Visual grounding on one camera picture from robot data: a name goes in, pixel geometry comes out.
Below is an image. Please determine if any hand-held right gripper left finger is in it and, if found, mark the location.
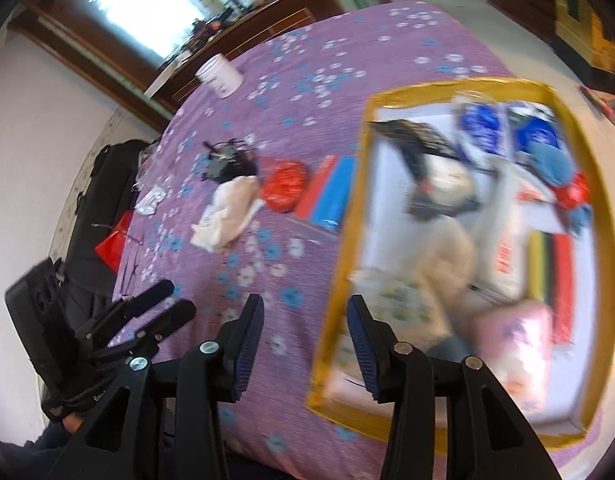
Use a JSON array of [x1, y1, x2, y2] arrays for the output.
[[47, 292, 266, 480]]

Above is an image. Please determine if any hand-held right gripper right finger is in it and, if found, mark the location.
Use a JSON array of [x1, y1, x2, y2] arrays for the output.
[[346, 294, 563, 480]]

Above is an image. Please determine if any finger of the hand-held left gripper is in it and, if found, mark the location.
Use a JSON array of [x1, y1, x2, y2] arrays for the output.
[[76, 281, 176, 342], [93, 299, 197, 360]]

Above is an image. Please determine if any yellow-rimmed white tray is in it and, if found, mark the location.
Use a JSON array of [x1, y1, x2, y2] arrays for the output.
[[304, 77, 613, 456]]

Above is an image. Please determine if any floral blue tissue pack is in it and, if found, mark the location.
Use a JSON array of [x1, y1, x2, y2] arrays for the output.
[[332, 267, 469, 392]]

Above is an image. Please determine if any pink tissue packet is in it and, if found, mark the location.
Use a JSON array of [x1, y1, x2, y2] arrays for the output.
[[465, 300, 557, 412]]

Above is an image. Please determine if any white plastic bag red print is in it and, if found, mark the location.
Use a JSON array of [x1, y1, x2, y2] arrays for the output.
[[473, 159, 559, 302]]

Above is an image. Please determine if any person's left forearm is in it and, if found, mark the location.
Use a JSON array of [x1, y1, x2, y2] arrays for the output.
[[0, 420, 75, 480]]

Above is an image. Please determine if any red paper bag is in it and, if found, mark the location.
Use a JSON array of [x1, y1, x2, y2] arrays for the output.
[[95, 211, 134, 274]]

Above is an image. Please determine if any clear plastic wrapper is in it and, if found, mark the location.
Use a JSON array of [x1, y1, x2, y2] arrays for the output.
[[136, 187, 168, 214]]

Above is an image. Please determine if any black bag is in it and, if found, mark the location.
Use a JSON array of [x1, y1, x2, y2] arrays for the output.
[[56, 141, 151, 311]]

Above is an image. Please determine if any cream plush cloth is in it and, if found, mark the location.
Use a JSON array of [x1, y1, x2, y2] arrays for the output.
[[416, 219, 477, 342]]

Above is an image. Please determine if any white cloth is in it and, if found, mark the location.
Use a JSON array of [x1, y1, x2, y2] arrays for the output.
[[189, 175, 266, 252]]

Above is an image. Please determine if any small black gadget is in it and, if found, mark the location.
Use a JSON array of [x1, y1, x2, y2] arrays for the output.
[[202, 135, 261, 184]]

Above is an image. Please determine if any red foam block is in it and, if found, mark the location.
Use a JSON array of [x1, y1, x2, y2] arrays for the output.
[[293, 156, 341, 221]]

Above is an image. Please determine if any white packet black trim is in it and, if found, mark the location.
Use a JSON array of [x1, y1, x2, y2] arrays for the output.
[[406, 164, 482, 222]]

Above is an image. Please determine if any yellow foam strip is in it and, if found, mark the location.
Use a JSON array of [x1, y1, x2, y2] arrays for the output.
[[528, 231, 549, 302]]

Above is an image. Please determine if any black foam strip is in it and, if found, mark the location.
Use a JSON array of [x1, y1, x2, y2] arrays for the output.
[[543, 234, 563, 311]]

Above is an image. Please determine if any red foam strip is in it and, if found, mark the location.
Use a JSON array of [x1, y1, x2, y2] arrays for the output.
[[552, 235, 575, 345]]

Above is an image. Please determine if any purple floral tablecloth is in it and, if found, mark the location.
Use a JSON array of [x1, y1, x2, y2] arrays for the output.
[[107, 2, 604, 480]]

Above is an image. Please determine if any white jar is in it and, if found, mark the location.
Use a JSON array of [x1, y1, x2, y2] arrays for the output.
[[194, 53, 244, 100]]

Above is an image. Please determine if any blue cloth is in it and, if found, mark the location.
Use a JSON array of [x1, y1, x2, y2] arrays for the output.
[[529, 141, 571, 187]]

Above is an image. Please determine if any small red packet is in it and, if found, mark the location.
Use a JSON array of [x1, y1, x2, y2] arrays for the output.
[[556, 173, 591, 212]]

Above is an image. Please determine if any wooden-framed mirror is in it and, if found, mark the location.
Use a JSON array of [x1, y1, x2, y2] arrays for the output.
[[7, 0, 319, 126]]

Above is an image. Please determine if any wooden cabinet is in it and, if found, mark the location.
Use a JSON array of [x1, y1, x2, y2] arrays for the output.
[[144, 0, 344, 117]]

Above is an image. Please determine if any red plastic item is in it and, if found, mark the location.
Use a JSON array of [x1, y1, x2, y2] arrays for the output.
[[579, 85, 615, 127]]

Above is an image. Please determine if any yellow black cabinet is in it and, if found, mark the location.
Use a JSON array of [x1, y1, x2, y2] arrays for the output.
[[551, 0, 615, 94]]

